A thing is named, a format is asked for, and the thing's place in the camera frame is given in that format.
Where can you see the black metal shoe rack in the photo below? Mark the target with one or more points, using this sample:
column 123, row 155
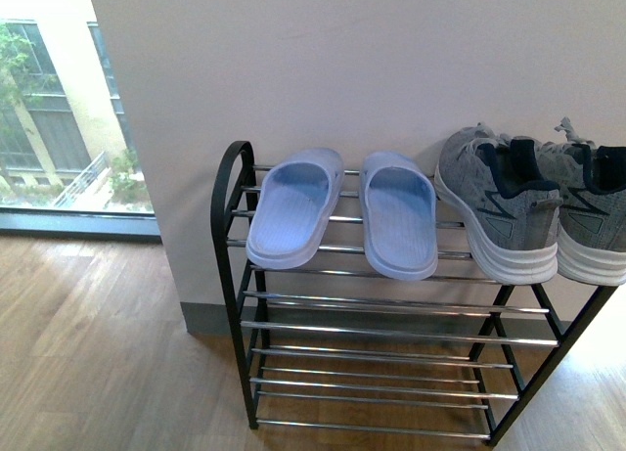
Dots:
column 334, row 345

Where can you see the light blue slipper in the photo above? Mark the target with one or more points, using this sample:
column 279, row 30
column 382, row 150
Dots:
column 399, row 217
column 297, row 198

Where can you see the grey sneaker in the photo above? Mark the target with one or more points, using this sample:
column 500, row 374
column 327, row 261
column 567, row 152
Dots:
column 591, row 178
column 509, row 208

